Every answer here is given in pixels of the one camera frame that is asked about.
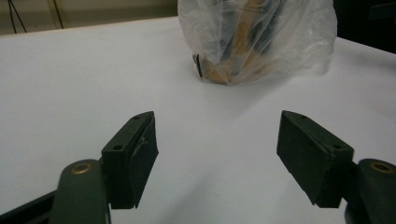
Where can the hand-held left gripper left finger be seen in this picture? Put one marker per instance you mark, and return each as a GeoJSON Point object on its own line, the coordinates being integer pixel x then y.
{"type": "Point", "coordinates": [129, 161]}

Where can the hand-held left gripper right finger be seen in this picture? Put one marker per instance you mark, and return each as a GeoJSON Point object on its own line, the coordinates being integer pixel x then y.
{"type": "Point", "coordinates": [314, 161]}

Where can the clear plastic bag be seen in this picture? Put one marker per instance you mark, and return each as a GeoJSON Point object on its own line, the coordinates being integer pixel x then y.
{"type": "Point", "coordinates": [280, 34]}

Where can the wooden object inside bag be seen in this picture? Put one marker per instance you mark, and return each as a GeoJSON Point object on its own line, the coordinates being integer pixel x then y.
{"type": "Point", "coordinates": [241, 46]}

